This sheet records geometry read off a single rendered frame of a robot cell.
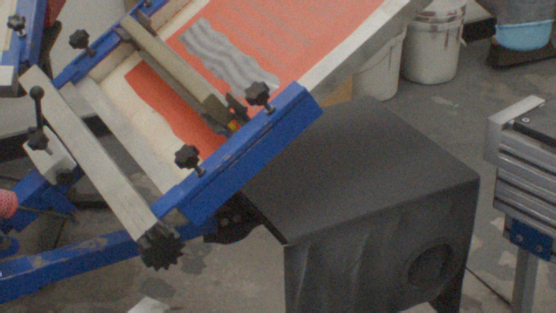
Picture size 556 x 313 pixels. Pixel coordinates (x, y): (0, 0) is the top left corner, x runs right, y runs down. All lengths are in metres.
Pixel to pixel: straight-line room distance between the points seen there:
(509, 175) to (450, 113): 2.59
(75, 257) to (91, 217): 1.78
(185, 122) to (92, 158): 0.19
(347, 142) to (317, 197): 0.24
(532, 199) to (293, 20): 0.56
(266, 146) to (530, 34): 0.53
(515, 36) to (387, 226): 0.77
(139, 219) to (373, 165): 0.70
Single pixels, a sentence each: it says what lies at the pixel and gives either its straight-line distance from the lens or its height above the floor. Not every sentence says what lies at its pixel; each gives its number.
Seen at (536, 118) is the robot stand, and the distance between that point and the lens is 1.81.
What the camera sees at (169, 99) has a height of 1.18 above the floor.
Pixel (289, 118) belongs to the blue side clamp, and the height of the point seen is 1.27.
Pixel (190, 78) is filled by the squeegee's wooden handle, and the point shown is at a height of 1.29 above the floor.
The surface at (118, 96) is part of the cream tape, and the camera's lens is 2.13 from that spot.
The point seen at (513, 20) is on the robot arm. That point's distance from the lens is 1.44.
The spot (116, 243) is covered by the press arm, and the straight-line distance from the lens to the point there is 2.08.
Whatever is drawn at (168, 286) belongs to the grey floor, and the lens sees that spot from 3.45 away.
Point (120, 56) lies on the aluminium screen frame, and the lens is 2.21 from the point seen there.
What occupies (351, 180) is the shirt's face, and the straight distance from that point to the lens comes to 2.18.
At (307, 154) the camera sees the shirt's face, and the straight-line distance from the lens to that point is 2.27.
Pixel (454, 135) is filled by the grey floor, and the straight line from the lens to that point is 4.32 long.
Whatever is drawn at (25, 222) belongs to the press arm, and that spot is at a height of 1.03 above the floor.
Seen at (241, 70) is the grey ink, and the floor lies 1.26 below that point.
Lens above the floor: 2.10
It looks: 31 degrees down
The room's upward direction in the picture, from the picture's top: 1 degrees counter-clockwise
